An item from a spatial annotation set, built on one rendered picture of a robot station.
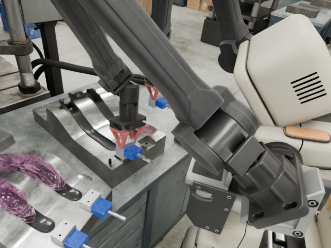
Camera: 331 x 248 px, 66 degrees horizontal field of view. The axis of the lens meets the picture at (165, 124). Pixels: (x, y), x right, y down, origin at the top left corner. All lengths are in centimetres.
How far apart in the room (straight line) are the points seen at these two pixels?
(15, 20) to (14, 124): 43
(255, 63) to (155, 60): 20
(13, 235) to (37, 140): 43
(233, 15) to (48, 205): 70
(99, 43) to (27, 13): 92
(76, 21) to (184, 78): 25
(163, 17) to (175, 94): 53
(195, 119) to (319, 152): 24
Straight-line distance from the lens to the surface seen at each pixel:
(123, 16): 32
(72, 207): 78
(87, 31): 53
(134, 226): 119
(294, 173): 43
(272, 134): 49
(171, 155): 100
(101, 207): 75
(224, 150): 37
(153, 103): 105
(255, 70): 46
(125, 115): 75
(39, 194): 81
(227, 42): 73
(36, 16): 148
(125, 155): 81
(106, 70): 64
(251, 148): 38
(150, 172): 93
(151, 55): 33
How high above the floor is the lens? 148
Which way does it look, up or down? 36 degrees down
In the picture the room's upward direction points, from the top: 8 degrees clockwise
